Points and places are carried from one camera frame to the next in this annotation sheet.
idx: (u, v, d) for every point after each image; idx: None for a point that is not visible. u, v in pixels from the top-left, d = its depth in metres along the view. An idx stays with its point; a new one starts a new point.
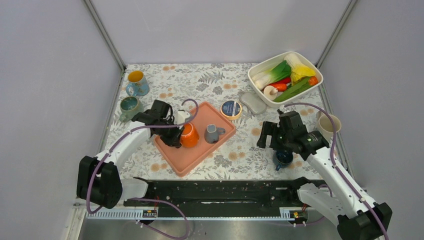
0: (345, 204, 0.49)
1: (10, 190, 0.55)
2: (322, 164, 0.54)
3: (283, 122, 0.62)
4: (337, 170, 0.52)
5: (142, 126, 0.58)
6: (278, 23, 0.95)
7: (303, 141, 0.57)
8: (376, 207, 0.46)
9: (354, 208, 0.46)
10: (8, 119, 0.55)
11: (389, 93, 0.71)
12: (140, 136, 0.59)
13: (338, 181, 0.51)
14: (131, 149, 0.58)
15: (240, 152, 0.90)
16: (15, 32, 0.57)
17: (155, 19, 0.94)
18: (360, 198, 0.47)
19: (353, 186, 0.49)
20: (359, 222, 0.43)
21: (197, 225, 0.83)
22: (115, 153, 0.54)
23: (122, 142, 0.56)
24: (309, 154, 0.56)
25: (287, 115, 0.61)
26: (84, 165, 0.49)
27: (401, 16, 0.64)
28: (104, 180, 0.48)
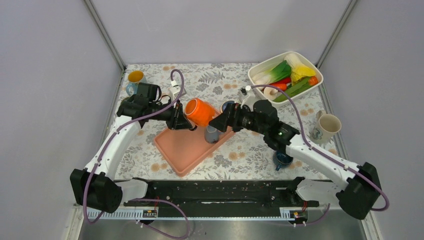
0: (335, 179, 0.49)
1: (11, 190, 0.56)
2: (299, 150, 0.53)
3: (258, 115, 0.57)
4: (315, 150, 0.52)
5: (128, 123, 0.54)
6: (277, 22, 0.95)
7: (277, 137, 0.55)
8: (362, 170, 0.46)
9: (344, 178, 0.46)
10: (9, 119, 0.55)
11: (389, 93, 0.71)
12: (129, 133, 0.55)
13: (320, 160, 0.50)
14: (121, 152, 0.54)
15: (240, 152, 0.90)
16: (15, 32, 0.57)
17: (155, 19, 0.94)
18: (344, 167, 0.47)
19: (333, 158, 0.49)
20: (353, 190, 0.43)
21: (197, 225, 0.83)
22: (104, 162, 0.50)
23: (110, 145, 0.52)
24: (284, 148, 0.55)
25: (263, 112, 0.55)
26: (75, 178, 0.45)
27: (401, 16, 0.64)
28: (99, 191, 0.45)
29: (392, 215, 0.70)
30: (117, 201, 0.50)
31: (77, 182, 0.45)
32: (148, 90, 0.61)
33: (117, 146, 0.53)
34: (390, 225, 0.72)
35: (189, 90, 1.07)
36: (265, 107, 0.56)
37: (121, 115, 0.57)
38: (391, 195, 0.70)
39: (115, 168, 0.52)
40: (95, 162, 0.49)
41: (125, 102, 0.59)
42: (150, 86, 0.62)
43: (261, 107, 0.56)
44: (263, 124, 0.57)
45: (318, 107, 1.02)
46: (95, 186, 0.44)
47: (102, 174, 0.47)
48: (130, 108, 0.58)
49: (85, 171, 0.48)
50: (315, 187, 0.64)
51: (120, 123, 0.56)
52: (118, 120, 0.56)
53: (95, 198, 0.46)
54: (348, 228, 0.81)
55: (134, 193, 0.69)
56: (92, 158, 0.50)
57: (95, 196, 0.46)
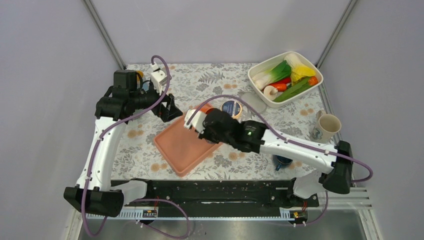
0: (318, 165, 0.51)
1: (11, 190, 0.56)
2: (276, 146, 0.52)
3: (214, 128, 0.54)
4: (291, 142, 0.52)
5: (110, 127, 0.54)
6: (277, 22, 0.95)
7: (246, 138, 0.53)
8: (339, 149, 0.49)
9: (328, 164, 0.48)
10: (9, 120, 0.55)
11: (388, 94, 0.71)
12: (113, 138, 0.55)
13: (300, 151, 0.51)
14: (110, 159, 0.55)
15: (240, 152, 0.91)
16: (15, 31, 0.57)
17: (154, 19, 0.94)
18: (324, 152, 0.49)
19: (311, 146, 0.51)
20: (340, 173, 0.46)
21: (197, 225, 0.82)
22: (95, 175, 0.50)
23: (97, 157, 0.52)
24: (257, 148, 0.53)
25: (215, 121, 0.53)
26: (70, 196, 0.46)
27: (401, 16, 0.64)
28: (98, 205, 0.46)
29: (392, 215, 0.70)
30: (118, 204, 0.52)
31: (72, 199, 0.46)
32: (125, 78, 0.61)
33: (104, 155, 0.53)
34: (388, 225, 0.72)
35: (189, 91, 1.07)
36: (216, 116, 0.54)
37: (101, 117, 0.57)
38: (391, 196, 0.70)
39: (108, 174, 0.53)
40: (85, 177, 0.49)
41: (103, 99, 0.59)
42: (128, 74, 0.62)
43: (211, 118, 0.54)
44: (225, 133, 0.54)
45: (318, 107, 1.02)
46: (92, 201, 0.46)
47: (97, 189, 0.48)
48: (110, 105, 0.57)
49: (77, 187, 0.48)
50: (303, 185, 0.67)
51: (101, 127, 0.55)
52: (99, 124, 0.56)
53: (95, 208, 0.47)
54: (348, 228, 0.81)
55: (133, 194, 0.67)
56: (81, 174, 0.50)
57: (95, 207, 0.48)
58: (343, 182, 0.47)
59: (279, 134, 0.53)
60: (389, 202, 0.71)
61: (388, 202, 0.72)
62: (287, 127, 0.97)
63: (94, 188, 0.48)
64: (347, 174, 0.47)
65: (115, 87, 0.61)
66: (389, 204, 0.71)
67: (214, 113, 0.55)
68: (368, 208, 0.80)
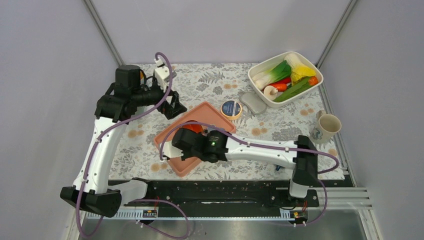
0: (282, 162, 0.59)
1: (11, 190, 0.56)
2: (240, 152, 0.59)
3: (180, 146, 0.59)
4: (252, 146, 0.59)
5: (108, 129, 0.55)
6: (277, 22, 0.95)
7: (211, 149, 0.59)
8: (299, 144, 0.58)
9: (290, 160, 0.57)
10: (9, 120, 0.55)
11: (389, 94, 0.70)
12: (110, 141, 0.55)
13: (262, 152, 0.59)
14: (107, 161, 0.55)
15: None
16: (15, 31, 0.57)
17: (155, 19, 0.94)
18: (284, 149, 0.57)
19: (272, 148, 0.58)
20: (301, 167, 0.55)
21: (197, 225, 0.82)
22: (92, 177, 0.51)
23: (94, 160, 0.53)
24: (224, 156, 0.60)
25: (178, 140, 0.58)
26: (67, 195, 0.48)
27: (401, 15, 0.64)
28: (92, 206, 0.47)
29: (392, 216, 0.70)
30: (115, 204, 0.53)
31: (69, 199, 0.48)
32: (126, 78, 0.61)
33: (101, 157, 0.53)
34: (389, 225, 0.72)
35: (189, 91, 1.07)
36: (181, 136, 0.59)
37: (101, 118, 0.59)
38: (392, 196, 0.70)
39: (105, 177, 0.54)
40: (82, 179, 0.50)
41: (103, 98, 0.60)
42: (129, 73, 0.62)
43: (175, 137, 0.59)
44: (191, 148, 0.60)
45: (318, 107, 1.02)
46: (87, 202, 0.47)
47: (93, 192, 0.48)
48: (110, 104, 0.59)
49: (74, 188, 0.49)
50: (293, 185, 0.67)
51: (99, 129, 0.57)
52: (99, 125, 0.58)
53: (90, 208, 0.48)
54: (348, 228, 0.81)
55: (133, 194, 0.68)
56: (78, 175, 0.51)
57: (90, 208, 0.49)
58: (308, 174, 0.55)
59: (241, 140, 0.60)
60: (389, 202, 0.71)
61: (388, 202, 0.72)
62: (287, 127, 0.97)
63: (89, 191, 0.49)
64: (308, 166, 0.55)
65: (116, 85, 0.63)
66: (389, 204, 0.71)
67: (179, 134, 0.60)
68: (368, 208, 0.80)
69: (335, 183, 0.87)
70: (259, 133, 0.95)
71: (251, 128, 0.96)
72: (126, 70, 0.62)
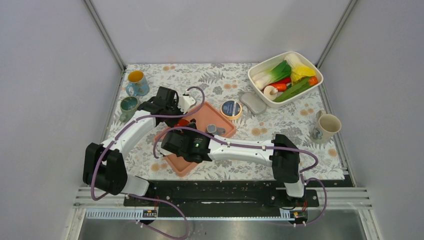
0: (261, 161, 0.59)
1: (10, 191, 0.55)
2: (221, 152, 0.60)
3: (168, 148, 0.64)
4: (233, 145, 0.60)
5: (147, 115, 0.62)
6: (277, 23, 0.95)
7: (195, 150, 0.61)
8: (275, 143, 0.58)
9: (266, 158, 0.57)
10: (9, 123, 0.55)
11: (388, 94, 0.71)
12: (146, 124, 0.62)
13: (240, 151, 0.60)
14: (135, 138, 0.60)
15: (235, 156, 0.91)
16: (15, 31, 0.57)
17: (155, 19, 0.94)
18: (262, 148, 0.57)
19: (248, 146, 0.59)
20: (277, 165, 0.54)
21: (197, 225, 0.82)
22: (119, 142, 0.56)
23: (128, 129, 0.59)
24: (207, 156, 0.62)
25: (166, 142, 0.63)
26: (91, 151, 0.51)
27: (402, 15, 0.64)
28: (110, 166, 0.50)
29: (392, 215, 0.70)
30: (120, 183, 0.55)
31: (92, 155, 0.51)
32: (167, 94, 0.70)
33: (134, 130, 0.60)
34: (388, 225, 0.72)
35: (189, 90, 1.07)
36: (168, 139, 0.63)
37: (141, 110, 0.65)
38: (391, 195, 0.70)
39: (129, 149, 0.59)
40: (111, 140, 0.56)
41: (145, 101, 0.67)
42: (170, 91, 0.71)
43: (163, 140, 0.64)
44: (178, 150, 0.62)
45: (318, 107, 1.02)
46: (108, 160, 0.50)
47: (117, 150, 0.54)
48: (150, 106, 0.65)
49: (100, 146, 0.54)
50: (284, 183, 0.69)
51: (139, 115, 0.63)
52: (137, 114, 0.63)
53: (102, 179, 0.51)
54: (349, 228, 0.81)
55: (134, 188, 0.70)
56: (110, 137, 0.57)
57: (103, 174, 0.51)
58: (285, 171, 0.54)
59: (222, 140, 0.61)
60: (389, 202, 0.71)
61: (387, 202, 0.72)
62: (287, 127, 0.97)
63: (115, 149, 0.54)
64: (285, 163, 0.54)
65: (156, 98, 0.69)
66: (388, 204, 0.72)
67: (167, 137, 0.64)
68: (368, 208, 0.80)
69: (335, 183, 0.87)
70: (259, 133, 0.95)
71: (251, 128, 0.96)
72: (168, 89, 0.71)
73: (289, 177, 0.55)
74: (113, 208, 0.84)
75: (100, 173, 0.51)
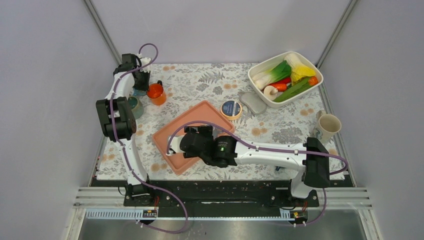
0: (292, 166, 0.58)
1: (9, 190, 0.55)
2: (248, 156, 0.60)
3: (189, 150, 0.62)
4: (261, 149, 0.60)
5: (128, 72, 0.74)
6: (276, 23, 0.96)
7: (221, 155, 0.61)
8: (308, 147, 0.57)
9: (299, 163, 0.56)
10: (9, 124, 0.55)
11: (388, 93, 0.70)
12: (129, 79, 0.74)
13: (270, 156, 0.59)
14: (126, 89, 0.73)
15: (263, 128, 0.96)
16: (15, 32, 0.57)
17: (154, 19, 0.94)
18: (294, 152, 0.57)
19: (280, 151, 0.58)
20: (312, 169, 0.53)
21: (197, 225, 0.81)
22: (118, 93, 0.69)
23: (119, 85, 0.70)
24: (233, 160, 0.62)
25: (188, 144, 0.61)
26: (101, 105, 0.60)
27: (401, 16, 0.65)
28: (123, 110, 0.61)
29: (392, 215, 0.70)
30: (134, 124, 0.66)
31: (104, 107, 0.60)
32: (130, 57, 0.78)
33: (124, 83, 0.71)
34: (389, 225, 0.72)
35: (188, 90, 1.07)
36: (190, 141, 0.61)
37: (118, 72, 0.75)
38: (391, 195, 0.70)
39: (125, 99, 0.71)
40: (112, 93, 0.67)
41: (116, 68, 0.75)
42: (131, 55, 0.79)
43: (184, 142, 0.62)
44: (200, 153, 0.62)
45: (318, 107, 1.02)
46: (119, 105, 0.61)
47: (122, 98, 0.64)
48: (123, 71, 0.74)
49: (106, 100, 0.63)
50: (296, 185, 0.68)
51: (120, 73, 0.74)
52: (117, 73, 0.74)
53: (121, 123, 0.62)
54: (350, 228, 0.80)
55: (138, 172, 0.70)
56: (108, 92, 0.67)
57: (121, 120, 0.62)
58: (317, 176, 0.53)
59: (250, 144, 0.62)
60: (390, 202, 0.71)
61: (388, 202, 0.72)
62: (287, 127, 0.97)
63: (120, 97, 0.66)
64: (319, 168, 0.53)
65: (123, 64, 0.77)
66: (389, 204, 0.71)
67: (187, 138, 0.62)
68: (368, 208, 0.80)
69: (335, 183, 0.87)
70: (259, 133, 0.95)
71: (251, 128, 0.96)
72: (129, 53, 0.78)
73: (320, 181, 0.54)
74: (113, 208, 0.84)
75: (117, 121, 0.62)
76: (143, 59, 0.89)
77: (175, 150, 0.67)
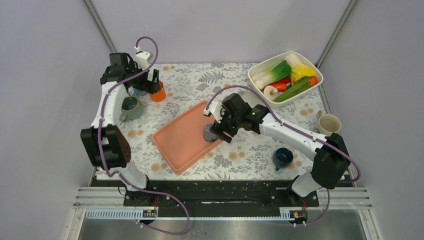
0: (306, 151, 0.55)
1: (10, 190, 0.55)
2: (271, 127, 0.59)
3: (226, 106, 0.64)
4: (286, 126, 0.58)
5: (116, 84, 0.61)
6: (276, 23, 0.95)
7: (250, 117, 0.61)
8: (329, 140, 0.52)
9: (312, 149, 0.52)
10: (9, 124, 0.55)
11: (388, 93, 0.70)
12: (119, 92, 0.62)
13: (291, 134, 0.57)
14: (117, 107, 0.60)
15: (240, 152, 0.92)
16: (16, 32, 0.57)
17: (154, 18, 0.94)
18: (312, 138, 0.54)
19: (302, 132, 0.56)
20: (321, 158, 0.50)
21: (197, 225, 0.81)
22: (107, 117, 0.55)
23: (108, 105, 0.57)
24: (258, 126, 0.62)
25: (228, 100, 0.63)
26: (86, 136, 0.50)
27: (401, 17, 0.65)
28: (112, 142, 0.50)
29: (392, 215, 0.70)
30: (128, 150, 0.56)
31: (90, 138, 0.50)
32: (120, 58, 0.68)
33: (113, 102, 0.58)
34: (388, 225, 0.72)
35: (188, 90, 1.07)
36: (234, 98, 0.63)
37: (106, 82, 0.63)
38: (391, 195, 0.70)
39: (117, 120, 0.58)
40: (99, 118, 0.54)
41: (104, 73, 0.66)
42: (121, 54, 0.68)
43: (226, 98, 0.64)
44: (234, 112, 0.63)
45: (318, 107, 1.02)
46: (107, 135, 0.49)
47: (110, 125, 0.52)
48: (113, 76, 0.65)
49: (92, 127, 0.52)
50: (300, 181, 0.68)
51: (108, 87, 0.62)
52: (105, 87, 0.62)
53: (110, 153, 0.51)
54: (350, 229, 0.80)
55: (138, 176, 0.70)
56: (95, 117, 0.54)
57: (111, 150, 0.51)
58: (326, 171, 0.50)
59: (278, 118, 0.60)
60: (389, 202, 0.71)
61: (388, 202, 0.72)
62: None
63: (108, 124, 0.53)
64: (329, 161, 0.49)
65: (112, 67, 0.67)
66: (389, 204, 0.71)
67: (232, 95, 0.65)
68: (368, 208, 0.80)
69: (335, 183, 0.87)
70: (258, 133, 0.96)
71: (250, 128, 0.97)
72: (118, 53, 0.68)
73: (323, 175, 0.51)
74: (113, 208, 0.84)
75: (106, 150, 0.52)
76: (140, 54, 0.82)
77: (212, 111, 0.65)
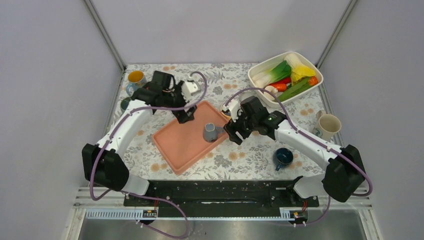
0: (318, 160, 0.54)
1: (10, 190, 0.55)
2: (286, 134, 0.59)
3: (245, 108, 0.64)
4: (300, 133, 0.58)
5: (142, 107, 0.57)
6: (277, 23, 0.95)
7: (266, 122, 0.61)
8: (344, 151, 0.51)
9: (326, 158, 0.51)
10: (8, 124, 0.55)
11: (388, 93, 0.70)
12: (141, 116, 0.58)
13: (305, 142, 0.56)
14: (133, 129, 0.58)
15: (240, 152, 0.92)
16: (16, 32, 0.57)
17: (154, 19, 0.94)
18: (326, 148, 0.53)
19: (317, 141, 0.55)
20: (334, 169, 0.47)
21: (197, 225, 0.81)
22: (116, 140, 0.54)
23: (121, 128, 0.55)
24: (273, 132, 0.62)
25: (247, 102, 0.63)
26: (87, 152, 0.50)
27: (401, 16, 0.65)
28: (108, 166, 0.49)
29: (392, 215, 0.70)
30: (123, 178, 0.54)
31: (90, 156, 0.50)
32: (162, 78, 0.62)
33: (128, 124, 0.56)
34: (388, 225, 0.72)
35: None
36: (253, 101, 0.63)
37: (134, 100, 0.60)
38: (391, 196, 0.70)
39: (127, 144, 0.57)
40: (107, 139, 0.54)
41: (140, 88, 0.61)
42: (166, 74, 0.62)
43: (245, 99, 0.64)
44: (252, 115, 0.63)
45: (318, 107, 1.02)
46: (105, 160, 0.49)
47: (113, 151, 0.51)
48: (145, 94, 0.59)
49: (96, 145, 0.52)
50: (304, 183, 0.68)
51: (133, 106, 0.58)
52: (132, 104, 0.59)
53: (102, 175, 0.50)
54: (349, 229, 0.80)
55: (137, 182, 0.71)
56: (105, 135, 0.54)
57: (103, 172, 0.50)
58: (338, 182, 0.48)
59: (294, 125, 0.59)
60: (389, 202, 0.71)
61: (387, 202, 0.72)
62: None
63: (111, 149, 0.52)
64: (342, 173, 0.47)
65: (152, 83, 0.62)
66: (389, 204, 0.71)
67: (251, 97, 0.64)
68: (368, 208, 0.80)
69: None
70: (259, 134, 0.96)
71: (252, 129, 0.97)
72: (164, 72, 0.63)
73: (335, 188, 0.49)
74: (113, 208, 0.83)
75: (100, 170, 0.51)
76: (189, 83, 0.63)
77: (230, 108, 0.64)
